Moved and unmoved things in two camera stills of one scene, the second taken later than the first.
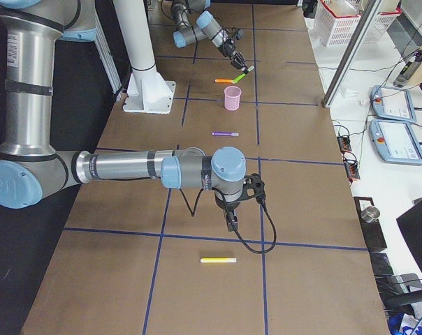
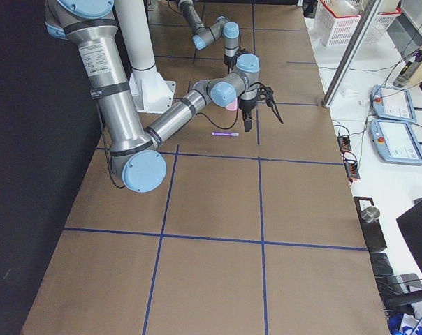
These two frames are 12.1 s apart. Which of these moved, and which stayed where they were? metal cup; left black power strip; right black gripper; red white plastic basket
Moved: right black gripper
Stayed: red white plastic basket; metal cup; left black power strip
